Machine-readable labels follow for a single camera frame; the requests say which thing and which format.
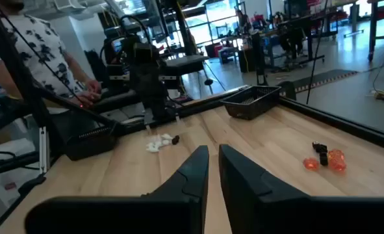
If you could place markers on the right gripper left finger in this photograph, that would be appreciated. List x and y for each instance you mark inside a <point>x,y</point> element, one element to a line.
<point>185,201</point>

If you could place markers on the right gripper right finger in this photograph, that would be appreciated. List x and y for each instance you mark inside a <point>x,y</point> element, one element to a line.
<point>253,201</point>

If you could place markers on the black plastic mesh basket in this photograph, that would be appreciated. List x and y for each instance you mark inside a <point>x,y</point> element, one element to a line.
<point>91,144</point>
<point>251,104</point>

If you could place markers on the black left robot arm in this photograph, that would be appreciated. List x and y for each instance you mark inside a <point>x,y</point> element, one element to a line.
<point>149,84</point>

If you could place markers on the small black plastic decoration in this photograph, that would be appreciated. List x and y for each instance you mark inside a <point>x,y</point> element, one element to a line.
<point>175,139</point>
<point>323,159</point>
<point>319,147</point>

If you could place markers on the orange translucent plastic pumpkin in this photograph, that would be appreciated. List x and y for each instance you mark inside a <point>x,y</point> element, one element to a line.
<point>311,163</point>
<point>338,165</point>
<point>336,155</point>

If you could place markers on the black desk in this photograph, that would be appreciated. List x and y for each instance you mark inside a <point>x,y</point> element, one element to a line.
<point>185,63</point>

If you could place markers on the person's hand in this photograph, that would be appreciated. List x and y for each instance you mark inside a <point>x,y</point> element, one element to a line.
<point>88,98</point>
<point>93,86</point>

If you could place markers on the hazard-striped floor mat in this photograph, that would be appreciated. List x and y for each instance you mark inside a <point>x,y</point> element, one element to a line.
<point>325,78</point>

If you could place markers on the light grey metal strip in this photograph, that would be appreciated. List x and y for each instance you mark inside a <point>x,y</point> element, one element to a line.
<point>44,149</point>

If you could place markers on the white box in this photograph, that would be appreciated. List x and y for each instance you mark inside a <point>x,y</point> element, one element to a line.
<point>13,148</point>

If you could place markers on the red and black workbench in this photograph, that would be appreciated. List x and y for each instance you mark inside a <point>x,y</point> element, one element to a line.
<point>373,32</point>

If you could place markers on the person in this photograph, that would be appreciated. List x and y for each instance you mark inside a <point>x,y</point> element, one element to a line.
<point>42,42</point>

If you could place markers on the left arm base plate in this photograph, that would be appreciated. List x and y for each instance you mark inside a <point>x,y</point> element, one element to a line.
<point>126,112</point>

